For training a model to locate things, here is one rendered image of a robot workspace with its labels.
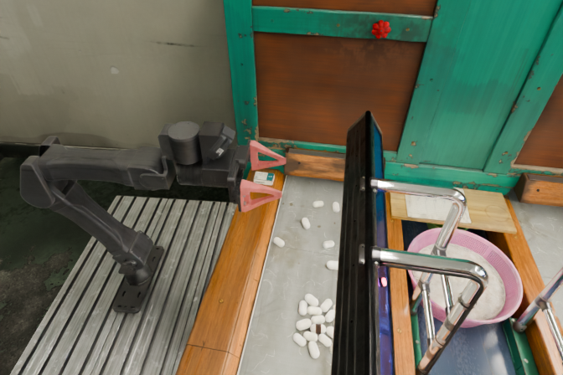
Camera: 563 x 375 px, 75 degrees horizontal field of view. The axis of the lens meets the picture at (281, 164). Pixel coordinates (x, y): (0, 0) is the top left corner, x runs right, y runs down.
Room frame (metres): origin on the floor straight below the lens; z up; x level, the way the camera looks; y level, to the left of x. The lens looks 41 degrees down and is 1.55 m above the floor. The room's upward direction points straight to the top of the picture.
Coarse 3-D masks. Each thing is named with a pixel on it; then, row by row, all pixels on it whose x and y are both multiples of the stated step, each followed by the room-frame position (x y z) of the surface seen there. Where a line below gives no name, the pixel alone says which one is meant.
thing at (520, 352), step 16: (560, 272) 0.40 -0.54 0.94; (544, 288) 0.40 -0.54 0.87; (560, 288) 0.39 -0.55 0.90; (544, 304) 0.38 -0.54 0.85; (512, 320) 0.41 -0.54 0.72; (528, 320) 0.39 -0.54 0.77; (512, 336) 0.38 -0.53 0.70; (560, 336) 0.32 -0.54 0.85; (512, 352) 0.35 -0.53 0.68; (528, 352) 0.34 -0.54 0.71; (560, 352) 0.29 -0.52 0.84; (528, 368) 0.31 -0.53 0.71
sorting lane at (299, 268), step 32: (288, 192) 0.82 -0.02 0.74; (320, 192) 0.82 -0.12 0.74; (288, 224) 0.68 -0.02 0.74; (320, 224) 0.68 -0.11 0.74; (288, 256) 0.58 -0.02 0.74; (320, 256) 0.58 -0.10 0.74; (288, 288) 0.48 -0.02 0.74; (320, 288) 0.48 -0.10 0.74; (256, 320) 0.40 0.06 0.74; (288, 320) 0.40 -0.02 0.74; (256, 352) 0.33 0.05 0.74; (288, 352) 0.33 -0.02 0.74; (320, 352) 0.33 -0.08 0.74
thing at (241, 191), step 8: (240, 184) 0.47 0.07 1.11; (248, 184) 0.47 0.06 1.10; (256, 184) 0.48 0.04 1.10; (240, 192) 0.46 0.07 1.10; (248, 192) 0.46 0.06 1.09; (256, 192) 0.47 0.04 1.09; (264, 192) 0.47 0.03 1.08; (272, 192) 0.47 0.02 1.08; (280, 192) 0.47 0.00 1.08; (240, 200) 0.46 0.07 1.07; (248, 200) 0.47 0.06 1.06; (256, 200) 0.47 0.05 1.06; (264, 200) 0.47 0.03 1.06; (272, 200) 0.47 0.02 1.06; (240, 208) 0.46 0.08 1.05; (248, 208) 0.46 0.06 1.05
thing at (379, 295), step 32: (352, 128) 0.69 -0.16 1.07; (352, 160) 0.57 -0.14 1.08; (352, 192) 0.48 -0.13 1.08; (384, 192) 0.49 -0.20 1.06; (352, 224) 0.40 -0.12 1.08; (384, 224) 0.41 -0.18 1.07; (352, 256) 0.33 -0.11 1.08; (352, 288) 0.28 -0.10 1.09; (384, 288) 0.28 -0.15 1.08; (352, 320) 0.23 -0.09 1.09; (384, 320) 0.23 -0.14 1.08; (352, 352) 0.19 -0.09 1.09; (384, 352) 0.19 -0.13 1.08
